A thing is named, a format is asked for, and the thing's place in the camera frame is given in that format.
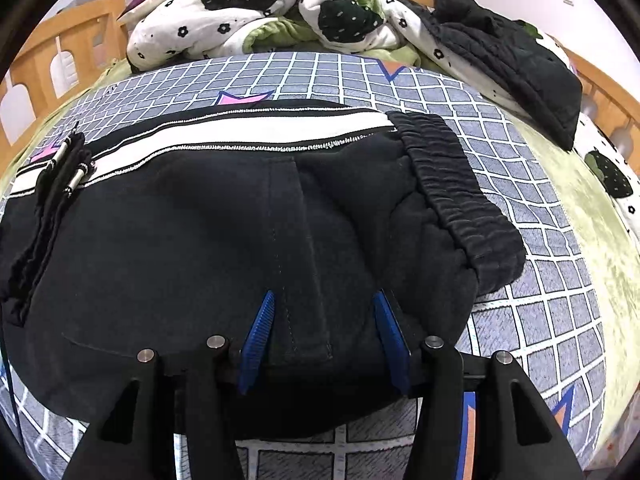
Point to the white floral strawberry quilt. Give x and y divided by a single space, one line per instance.
198 29

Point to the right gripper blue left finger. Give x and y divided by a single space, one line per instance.
134 438

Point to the black striped sweatpants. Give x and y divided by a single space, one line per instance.
171 230

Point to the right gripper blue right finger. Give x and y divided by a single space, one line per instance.
480 418

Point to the black quilted jacket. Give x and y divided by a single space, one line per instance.
498 57

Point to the white strawberry pillow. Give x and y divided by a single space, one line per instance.
610 169

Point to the wooden bed frame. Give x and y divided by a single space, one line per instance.
68 53

